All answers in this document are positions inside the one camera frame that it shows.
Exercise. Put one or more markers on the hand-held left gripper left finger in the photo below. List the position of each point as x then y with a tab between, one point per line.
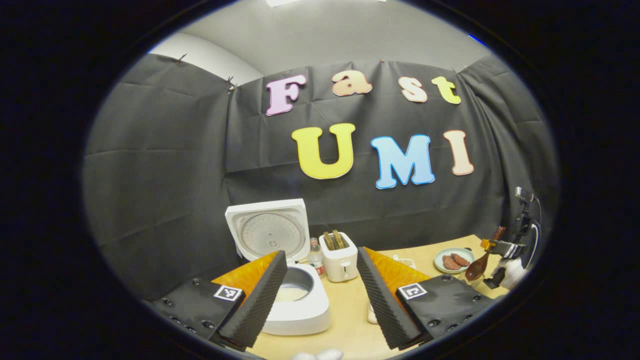
255	305

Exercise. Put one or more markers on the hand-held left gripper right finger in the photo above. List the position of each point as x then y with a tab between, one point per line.
381	300

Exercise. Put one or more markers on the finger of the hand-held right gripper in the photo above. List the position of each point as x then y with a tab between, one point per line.
489	244

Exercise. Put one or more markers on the brown wooden spoon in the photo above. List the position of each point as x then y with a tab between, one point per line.
475	270

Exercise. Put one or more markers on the white rice cooker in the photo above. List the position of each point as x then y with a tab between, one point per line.
300	315

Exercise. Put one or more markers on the red-brown sausage piece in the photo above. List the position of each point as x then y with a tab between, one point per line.
450	263
461	260

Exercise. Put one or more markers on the pale green plate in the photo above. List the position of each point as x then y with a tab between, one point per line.
439	257

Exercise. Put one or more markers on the white toaster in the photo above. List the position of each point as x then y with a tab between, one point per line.
340	265

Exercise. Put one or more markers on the brown toast slice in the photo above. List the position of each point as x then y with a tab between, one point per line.
338	239
329	241

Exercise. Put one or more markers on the clear plastic water bottle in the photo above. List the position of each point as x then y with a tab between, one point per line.
316	261

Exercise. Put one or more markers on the black backdrop cloth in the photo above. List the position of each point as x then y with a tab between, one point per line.
165	165

